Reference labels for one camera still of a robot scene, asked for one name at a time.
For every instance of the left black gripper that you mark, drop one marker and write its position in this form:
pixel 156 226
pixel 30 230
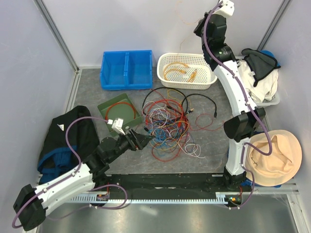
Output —
pixel 136 141

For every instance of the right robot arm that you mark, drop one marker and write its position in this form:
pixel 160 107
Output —
pixel 246 115

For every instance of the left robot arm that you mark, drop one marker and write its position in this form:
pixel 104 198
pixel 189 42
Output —
pixel 33 204

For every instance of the green plastic tray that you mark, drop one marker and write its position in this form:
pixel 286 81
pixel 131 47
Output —
pixel 121 106

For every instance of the blue divided plastic bin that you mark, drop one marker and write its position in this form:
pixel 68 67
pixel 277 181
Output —
pixel 127 70

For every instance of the white perforated plastic basket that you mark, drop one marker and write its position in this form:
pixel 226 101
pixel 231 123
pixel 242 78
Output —
pixel 185 71

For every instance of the black jacket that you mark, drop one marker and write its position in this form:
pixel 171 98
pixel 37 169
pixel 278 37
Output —
pixel 62 140

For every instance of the white cloth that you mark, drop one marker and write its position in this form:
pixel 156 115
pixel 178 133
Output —
pixel 246 75

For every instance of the beige sun hat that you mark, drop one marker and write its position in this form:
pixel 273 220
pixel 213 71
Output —
pixel 278 167

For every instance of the grey plastic laundry tub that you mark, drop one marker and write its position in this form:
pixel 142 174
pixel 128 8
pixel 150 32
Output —
pixel 269 102

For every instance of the dark grey cloth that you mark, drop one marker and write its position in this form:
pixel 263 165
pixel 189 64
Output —
pixel 258 65

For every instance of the blue cap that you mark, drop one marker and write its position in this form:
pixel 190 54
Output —
pixel 270 58

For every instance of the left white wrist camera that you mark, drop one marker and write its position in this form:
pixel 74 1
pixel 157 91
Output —
pixel 116 125

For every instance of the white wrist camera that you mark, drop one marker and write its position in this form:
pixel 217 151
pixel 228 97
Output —
pixel 227 7
pixel 116 125

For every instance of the slotted grey cable duct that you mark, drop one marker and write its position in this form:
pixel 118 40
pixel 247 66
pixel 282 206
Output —
pixel 103 199

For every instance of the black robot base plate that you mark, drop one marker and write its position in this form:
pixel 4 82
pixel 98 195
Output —
pixel 171 186

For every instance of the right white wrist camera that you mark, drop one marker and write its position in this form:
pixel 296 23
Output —
pixel 227 7

